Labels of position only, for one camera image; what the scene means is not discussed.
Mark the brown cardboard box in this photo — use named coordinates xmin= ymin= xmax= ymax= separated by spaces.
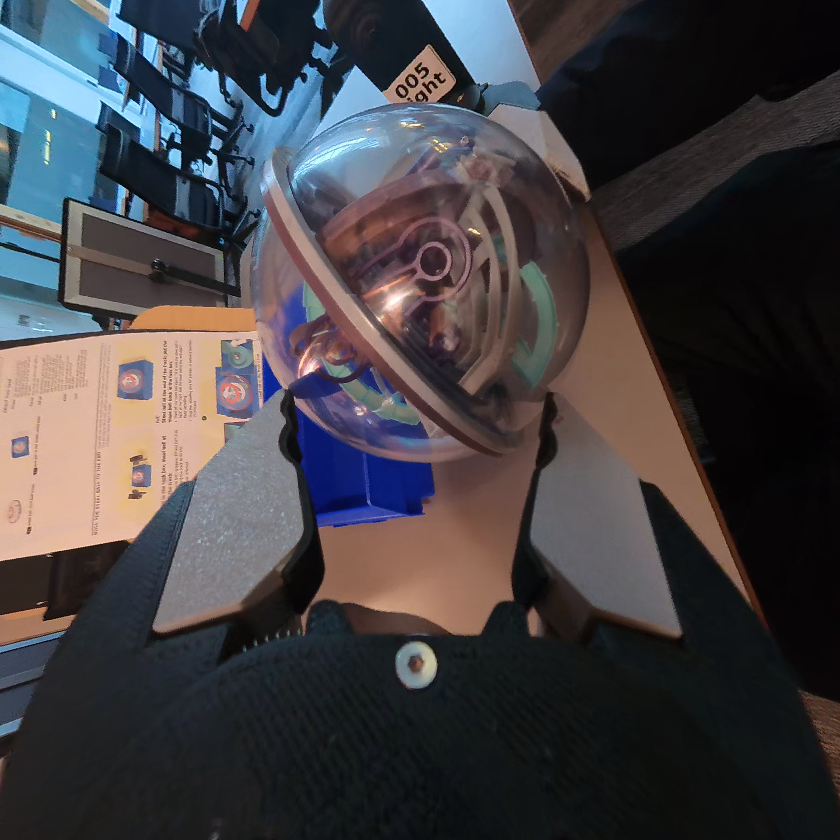
xmin=131 ymin=305 xmax=258 ymax=333

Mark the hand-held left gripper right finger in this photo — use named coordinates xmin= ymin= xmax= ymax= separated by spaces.
xmin=511 ymin=391 xmax=685 ymax=640

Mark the black picture frame back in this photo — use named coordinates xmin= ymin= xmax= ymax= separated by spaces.
xmin=59 ymin=197 xmax=242 ymax=322

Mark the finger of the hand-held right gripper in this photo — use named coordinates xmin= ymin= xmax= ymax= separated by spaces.
xmin=484 ymin=82 xmax=590 ymax=202

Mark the clear plastic maze ball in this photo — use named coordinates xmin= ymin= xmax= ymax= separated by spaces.
xmin=249 ymin=104 xmax=592 ymax=463

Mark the blue plastic bin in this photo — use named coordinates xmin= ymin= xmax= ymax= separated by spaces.
xmin=261 ymin=357 xmax=437 ymax=530

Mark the black flat box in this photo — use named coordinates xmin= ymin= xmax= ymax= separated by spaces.
xmin=0 ymin=541 xmax=142 ymax=621

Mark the black office chair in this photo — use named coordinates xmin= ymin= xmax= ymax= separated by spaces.
xmin=193 ymin=0 xmax=352 ymax=119
xmin=112 ymin=33 xmax=253 ymax=142
xmin=98 ymin=121 xmax=253 ymax=231

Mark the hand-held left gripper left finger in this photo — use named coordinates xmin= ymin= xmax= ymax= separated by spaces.
xmin=151 ymin=390 xmax=328 ymax=637

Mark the printed instruction sheet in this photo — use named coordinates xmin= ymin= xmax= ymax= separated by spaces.
xmin=0 ymin=331 xmax=265 ymax=563

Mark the person's left hand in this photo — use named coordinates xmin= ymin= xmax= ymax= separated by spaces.
xmin=345 ymin=605 xmax=475 ymax=637

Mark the person's right forearm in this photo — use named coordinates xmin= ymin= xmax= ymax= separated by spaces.
xmin=538 ymin=0 xmax=840 ymax=191

